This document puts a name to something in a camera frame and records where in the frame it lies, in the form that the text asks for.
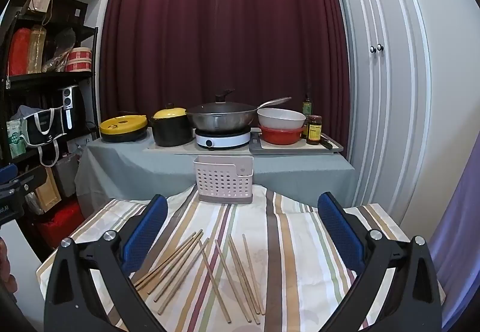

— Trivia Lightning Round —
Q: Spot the white wardrobe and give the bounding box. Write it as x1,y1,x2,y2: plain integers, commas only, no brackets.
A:
330,0,432,220

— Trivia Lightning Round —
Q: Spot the yellow lidded electric pan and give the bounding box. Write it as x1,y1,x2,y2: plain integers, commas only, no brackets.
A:
99,115,148,143

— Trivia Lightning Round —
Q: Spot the green packet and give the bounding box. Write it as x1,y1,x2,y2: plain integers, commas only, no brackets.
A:
5,119,28,159

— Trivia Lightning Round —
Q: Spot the grey tablecloth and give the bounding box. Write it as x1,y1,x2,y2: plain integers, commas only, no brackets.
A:
74,128,356,218

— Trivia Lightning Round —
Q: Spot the dark oil bottle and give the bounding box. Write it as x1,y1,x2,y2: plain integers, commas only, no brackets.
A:
302,91,314,138

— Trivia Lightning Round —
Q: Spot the person's left hand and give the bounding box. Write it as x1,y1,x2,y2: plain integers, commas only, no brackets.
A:
0,236,17,303

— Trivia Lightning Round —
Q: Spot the black air fryer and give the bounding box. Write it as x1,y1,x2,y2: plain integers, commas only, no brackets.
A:
58,85,80,130

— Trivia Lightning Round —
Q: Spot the clear plastic bag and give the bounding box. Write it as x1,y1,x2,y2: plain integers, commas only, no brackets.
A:
41,28,77,72

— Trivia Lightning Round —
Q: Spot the grey tray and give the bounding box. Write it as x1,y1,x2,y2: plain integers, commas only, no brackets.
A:
250,131,344,155

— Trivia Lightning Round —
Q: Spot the red bowl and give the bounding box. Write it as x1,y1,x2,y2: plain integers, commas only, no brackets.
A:
259,125,305,145

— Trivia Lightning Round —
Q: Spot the black shelf rack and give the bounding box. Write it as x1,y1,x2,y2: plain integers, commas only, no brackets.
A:
0,0,99,243

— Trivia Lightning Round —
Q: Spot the wooden box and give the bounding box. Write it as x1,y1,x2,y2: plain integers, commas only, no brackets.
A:
35,166,62,213

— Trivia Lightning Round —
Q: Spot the striped tablecloth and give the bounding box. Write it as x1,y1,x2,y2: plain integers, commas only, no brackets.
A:
35,184,447,332

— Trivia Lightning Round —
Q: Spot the purple cloth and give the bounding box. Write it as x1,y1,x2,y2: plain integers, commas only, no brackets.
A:
427,152,480,332

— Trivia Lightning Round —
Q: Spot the red striped round box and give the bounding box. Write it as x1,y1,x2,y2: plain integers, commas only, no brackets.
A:
64,47,93,73

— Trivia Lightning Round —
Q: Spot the group of wooden chopsticks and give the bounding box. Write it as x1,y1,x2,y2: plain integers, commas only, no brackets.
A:
133,229,266,325

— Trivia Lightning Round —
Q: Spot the white induction cooker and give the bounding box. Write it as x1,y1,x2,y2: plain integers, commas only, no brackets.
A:
194,127,251,150

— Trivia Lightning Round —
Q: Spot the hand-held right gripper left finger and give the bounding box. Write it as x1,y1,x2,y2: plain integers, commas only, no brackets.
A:
44,194,169,332

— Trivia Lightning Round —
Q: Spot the gold gift bag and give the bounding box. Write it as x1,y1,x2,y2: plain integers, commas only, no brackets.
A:
26,25,47,74

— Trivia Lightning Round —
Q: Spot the black pot with yellow lid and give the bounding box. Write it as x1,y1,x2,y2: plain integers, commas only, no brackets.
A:
151,103,193,147

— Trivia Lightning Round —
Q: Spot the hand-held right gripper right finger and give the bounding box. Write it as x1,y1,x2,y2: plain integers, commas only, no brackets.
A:
317,191,443,332

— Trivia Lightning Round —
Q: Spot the black glass wok lid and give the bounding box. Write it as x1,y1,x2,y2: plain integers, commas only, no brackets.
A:
186,89,259,117

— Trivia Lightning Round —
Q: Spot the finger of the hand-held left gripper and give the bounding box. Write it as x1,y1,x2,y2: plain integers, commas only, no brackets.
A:
0,163,19,185
11,166,47,193

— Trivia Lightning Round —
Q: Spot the steel wok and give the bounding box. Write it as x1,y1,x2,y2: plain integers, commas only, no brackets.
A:
185,97,292,130

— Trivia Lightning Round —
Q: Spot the grey storage box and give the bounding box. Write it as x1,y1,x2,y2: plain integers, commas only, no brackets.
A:
54,156,81,198

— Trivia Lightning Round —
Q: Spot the black tote bag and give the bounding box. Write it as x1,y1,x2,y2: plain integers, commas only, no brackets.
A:
22,106,68,167

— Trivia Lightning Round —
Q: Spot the dark red curtain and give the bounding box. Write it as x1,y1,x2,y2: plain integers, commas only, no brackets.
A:
99,0,351,164

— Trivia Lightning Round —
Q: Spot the sauce jar with yellow label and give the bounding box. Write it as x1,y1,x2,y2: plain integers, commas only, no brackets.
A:
307,115,323,145

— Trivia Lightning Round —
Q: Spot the red bag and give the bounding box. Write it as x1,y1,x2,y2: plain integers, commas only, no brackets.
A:
7,28,31,76

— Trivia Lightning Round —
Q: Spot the white perforated utensil holder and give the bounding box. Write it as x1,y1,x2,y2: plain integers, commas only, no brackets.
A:
193,156,254,204

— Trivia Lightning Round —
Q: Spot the white bowl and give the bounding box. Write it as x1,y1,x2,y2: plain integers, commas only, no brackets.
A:
257,107,306,129

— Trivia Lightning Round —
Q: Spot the brown paper bag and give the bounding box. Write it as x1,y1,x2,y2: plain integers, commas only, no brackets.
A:
24,0,53,16

